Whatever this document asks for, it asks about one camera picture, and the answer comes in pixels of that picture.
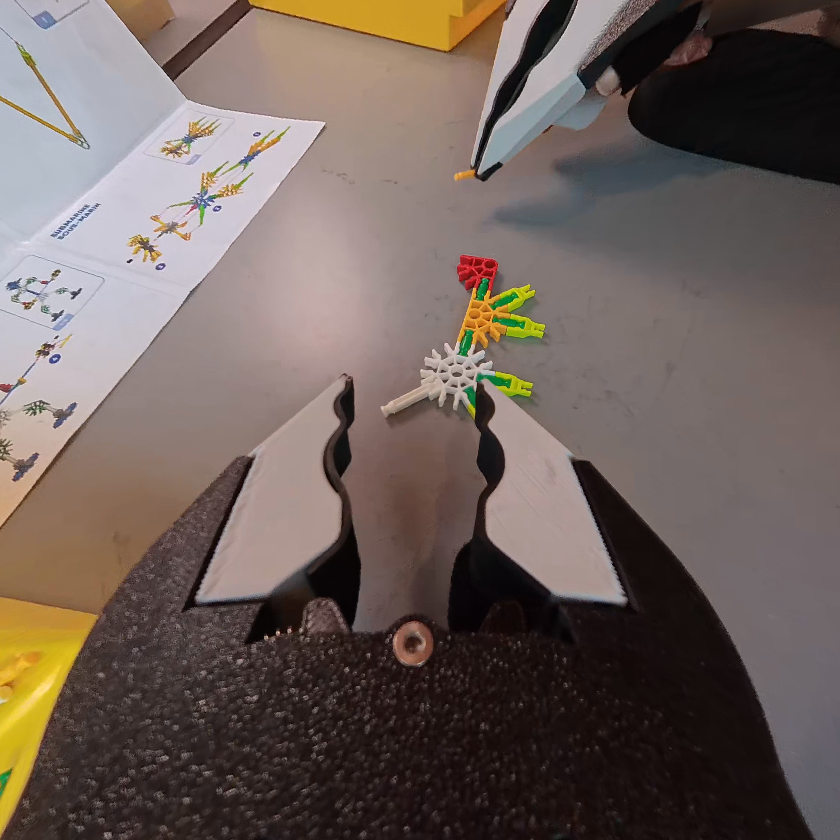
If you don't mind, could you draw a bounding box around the orange half-circle connector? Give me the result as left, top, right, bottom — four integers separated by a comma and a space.
462, 292, 509, 349

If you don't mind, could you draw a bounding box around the yellow box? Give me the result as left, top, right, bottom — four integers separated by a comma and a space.
252, 0, 506, 52
0, 597, 99, 821

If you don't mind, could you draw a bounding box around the printed building set box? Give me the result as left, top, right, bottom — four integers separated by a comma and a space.
105, 0, 177, 42

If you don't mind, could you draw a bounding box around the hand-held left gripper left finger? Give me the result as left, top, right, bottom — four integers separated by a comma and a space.
195, 375, 361, 605

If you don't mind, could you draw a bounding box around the person's right hand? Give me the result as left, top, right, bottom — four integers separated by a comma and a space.
595, 34, 714, 95

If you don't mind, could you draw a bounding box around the white plastic rod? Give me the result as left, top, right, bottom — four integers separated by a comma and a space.
381, 387, 437, 417

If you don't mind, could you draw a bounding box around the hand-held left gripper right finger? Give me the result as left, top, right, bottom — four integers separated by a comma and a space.
472, 381, 627, 606

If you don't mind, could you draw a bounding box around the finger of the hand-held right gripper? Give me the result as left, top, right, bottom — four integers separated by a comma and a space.
478, 0, 651, 181
471, 0, 580, 179

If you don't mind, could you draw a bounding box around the white snowflake connector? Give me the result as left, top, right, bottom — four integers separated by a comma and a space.
420, 343, 494, 411

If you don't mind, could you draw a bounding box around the person's right forearm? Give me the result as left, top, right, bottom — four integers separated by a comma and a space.
626, 26, 840, 186

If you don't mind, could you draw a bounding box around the printed instruction sheet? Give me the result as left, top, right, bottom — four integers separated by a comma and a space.
0, 0, 326, 526

